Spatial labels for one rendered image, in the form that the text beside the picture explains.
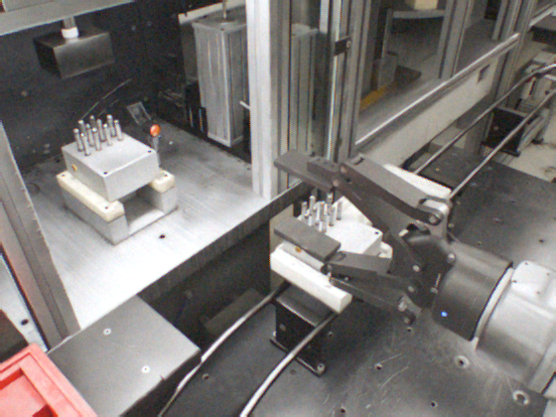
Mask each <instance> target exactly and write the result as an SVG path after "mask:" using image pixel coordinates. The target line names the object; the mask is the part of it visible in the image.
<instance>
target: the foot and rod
mask: <svg viewBox="0 0 556 417"><path fill-rule="evenodd" d="M59 21H60V25H61V28H62V29H61V30H60V31H56V32H53V33H49V34H46V35H43V36H40V37H36V38H32V41H33V43H34V47H35V50H36V53H37V55H38V58H39V65H40V68H41V69H43V70H46V71H47V72H48V73H50V74H52V75H54V76H56V77H59V78H61V79H64V78H67V77H70V76H72V75H76V74H81V73H84V72H86V71H89V70H94V69H96V68H99V67H102V66H106V65H109V64H111V63H114V58H113V54H112V46H111V42H110V37H109V33H108V32H107V31H102V30H100V29H98V28H95V27H93V26H90V25H88V24H86V23H85V24H81V25H78V26H77V25H76V24H75V21H74V17H69V18H65V19H61V20H59Z"/></svg>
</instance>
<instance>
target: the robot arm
mask: <svg viewBox="0 0 556 417"><path fill-rule="evenodd" d="M273 165H274V167H275V168H277V169H279V170H281V171H282V172H284V173H286V174H290V175H292V176H294V177H296V178H298V179H300V180H301V181H303V182H305V183H307V184H309V185H311V186H313V187H315V188H317V189H320V190H321V191H323V192H325V193H327V194H332V193H333V192H334V191H336V190H338V191H339V193H340V194H341V195H343V196H344V197H345V198H346V199H347V200H348V201H349V202H350V203H352V204H353V205H354V206H355V207H356V209H357V210H358V211H359V212H360V213H362V214H363V215H364V216H365V217H366V218H367V219H368V220H369V221H370V222H371V223H373V225H374V226H375V227H376V228H377V229H378V230H379V231H381V232H382V233H383V234H384V240H385V242H386V243H387V244H388V246H389V247H390V248H391V249H392V258H387V257H381V256H375V255H370V254H363V253H357V252H352V251H338V250H339V249H341V243H340V242H339V241H337V240H336V239H334V238H332V237H331V236H329V235H327V234H325V233H322V232H320V231H319V230H317V229H315V228H313V227H312V226H310V225H308V224H306V223H304V222H302V221H301V220H300V219H298V218H296V217H294V216H293V215H289V216H288V217H286V218H285V219H284V220H282V222H281V223H279V224H278V225H276V226H275V227H274V233H276V234H278V235H279V236H281V237H282V238H283V239H285V240H287V241H289V242H290V243H292V244H294V245H295V246H297V247H299V248H300V249H301V250H303V251H304V252H306V253H307V254H309V255H310V256H312V257H314V258H315V259H317V260H319V261H320V262H321V263H323V265H322V266H321V267H320V271H321V272H322V274H324V275H325V276H326V275H328V274H329V273H331V277H330V278H329V283H330V284H331V285H332V286H333V287H335V288H338V289H341V290H343V291H345V292H347V293H349V294H351V295H353V296H355V297H357V298H359V299H361V300H363V301H365V302H368V303H370V304H372V305H375V306H377V307H379V308H381V309H383V310H385V311H387V312H389V313H391V314H392V315H393V316H396V317H397V318H398V319H399V320H400V321H402V322H403V323H404V324H406V325H408V326H412V324H413V323H414V321H415V320H416V319H417V318H418V317H419V315H420V314H421V313H423V311H424V310H425V309H426V310H429V311H431V316H432V319H433V321H434V322H435V323H437V324H439V325H441V326H443V327H444V328H446V329H448V330H450V331H451V332H452V333H454V334H455V335H457V336H461V337H462V338H463V339H465V340H466V341H468V342H471V341H472V340H473V339H474V338H475V337H476V338H478V342H477V345H476V348H475V353H476V356H477V357H478V358H480V359H482V360H484V361H486V362H487V363H489V364H491V365H493V367H495V368H497V369H500V370H502V371H503V372H504V373H506V374H507V375H509V376H511V377H512V378H513V379H516V380H518V381H520V382H522V383H523V384H524V385H525V387H526V388H528V389H529V388H530V389H531V390H535V391H536V392H538V393H541V395H543V397H545V398H548V399H549V400H548V403H547V406H546V409H545V411H544V414H543V417H556V271H555V270H553V269H551V268H547V267H545V266H543V265H541V264H539V263H537V262H535V261H533V260H531V259H525V260H523V261H522V262H521V263H520V264H519V265H518V266H517V268H516V269H515V270H513V269H512V266H513V260H511V259H508V258H506V257H503V256H501V255H499V254H496V253H494V252H493V251H491V250H489V249H487V248H485V247H483V246H481V245H479V244H466V243H462V242H460V241H459V240H458V239H457V238H455V237H454V236H453V235H452V233H451V232H450V231H448V230H447V215H448V213H449V212H451V211H452V210H453V209H454V206H453V204H452V202H451V201H449V200H447V199H444V198H440V197H437V196H430V195H427V194H426V193H424V192H423V191H421V190H419V188H417V187H415V186H414V185H412V184H410V183H409V182H407V181H405V180H404V179H403V178H402V177H398V176H397V175H395V174H393V173H392V172H390V171H388V169H386V168H384V167H383V166H381V165H380V164H378V163H376V162H375V161H373V160H372V159H371V158H367V157H366V156H364V155H362V154H361V153H358V152H357V153H354V155H352V156H351V157H348V158H347V159H345V160H344V161H342V162H341V163H340V164H338V163H335V162H333V161H331V160H329V159H326V158H324V157H322V156H316V157H311V156H309V155H305V154H303V153H301V152H299V151H297V150H295V149H291V150H289V151H288V152H286V153H284V154H283V155H280V156H279V157H277V158H275V159H274V160H273ZM349 182H351V184H350V183H349ZM417 220H418V221H419V222H418V221H417ZM424 226H427V227H428V228H429V229H425V228H424ZM404 230H408V231H406V232H405V233H404V234H403V235H402V236H401V237H400V236H399V233H400V232H402V231H404ZM346 278H348V280H347V281H346V280H345V279H346Z"/></svg>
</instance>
